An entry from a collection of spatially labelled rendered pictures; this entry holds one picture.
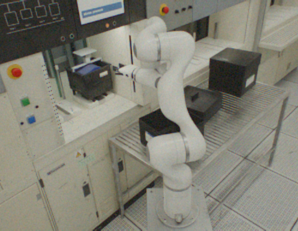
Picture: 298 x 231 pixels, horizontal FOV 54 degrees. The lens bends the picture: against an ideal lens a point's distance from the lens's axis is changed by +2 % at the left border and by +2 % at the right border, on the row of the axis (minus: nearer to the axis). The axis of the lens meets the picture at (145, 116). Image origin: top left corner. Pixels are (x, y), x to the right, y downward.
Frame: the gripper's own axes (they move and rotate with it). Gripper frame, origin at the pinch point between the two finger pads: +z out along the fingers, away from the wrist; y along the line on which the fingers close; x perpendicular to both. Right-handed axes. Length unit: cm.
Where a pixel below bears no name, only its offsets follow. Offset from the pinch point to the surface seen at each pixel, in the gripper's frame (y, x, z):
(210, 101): 48, -33, -33
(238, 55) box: 97, -18, -24
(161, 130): 12.4, -42.0, -21.0
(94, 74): -2.7, -9.8, 21.6
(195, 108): 35, -33, -31
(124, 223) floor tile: -17, -119, -7
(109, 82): 7.7, -18.8, 21.5
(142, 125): -5.0, -28.5, -21.9
